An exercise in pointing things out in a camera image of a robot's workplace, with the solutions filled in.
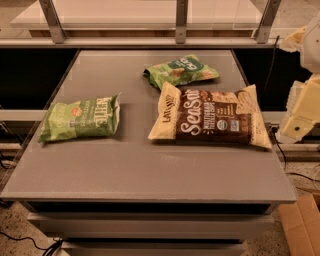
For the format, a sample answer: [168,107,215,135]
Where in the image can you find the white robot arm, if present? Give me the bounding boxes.
[276,14,320,144]

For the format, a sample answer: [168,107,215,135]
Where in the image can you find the green Kettle jalapeno chip bag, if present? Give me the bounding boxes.
[38,96,120,143]

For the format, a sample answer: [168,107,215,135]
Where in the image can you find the small green snack bag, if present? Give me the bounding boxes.
[144,54,219,89]

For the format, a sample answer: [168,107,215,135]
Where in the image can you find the brown Sea Salt tortilla chip bag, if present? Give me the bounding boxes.
[148,82,272,149]

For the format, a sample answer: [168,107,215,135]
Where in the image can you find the grey table drawer cabinet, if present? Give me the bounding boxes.
[28,201,273,256]

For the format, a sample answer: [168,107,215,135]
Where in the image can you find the white background table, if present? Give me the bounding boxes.
[9,0,264,38]

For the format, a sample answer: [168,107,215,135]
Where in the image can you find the cardboard box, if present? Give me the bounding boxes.
[278,194,320,256]

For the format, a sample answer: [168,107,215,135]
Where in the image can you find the middle metal frame post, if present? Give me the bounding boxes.
[175,0,188,44]

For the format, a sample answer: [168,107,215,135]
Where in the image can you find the metal frame post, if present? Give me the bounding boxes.
[39,0,66,44]
[175,0,188,44]
[254,0,281,44]

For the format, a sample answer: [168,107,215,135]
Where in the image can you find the black cable on right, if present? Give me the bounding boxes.
[266,34,320,184]

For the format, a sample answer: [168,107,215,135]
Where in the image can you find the black cable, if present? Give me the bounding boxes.
[266,34,320,184]
[0,230,64,256]

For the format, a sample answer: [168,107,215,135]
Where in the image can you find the left metal frame post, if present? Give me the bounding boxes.
[39,0,66,44]

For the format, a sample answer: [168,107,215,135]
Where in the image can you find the black cable bottom left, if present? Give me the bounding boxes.
[0,230,64,256]

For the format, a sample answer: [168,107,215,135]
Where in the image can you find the right metal frame post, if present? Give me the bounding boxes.
[254,0,281,44]

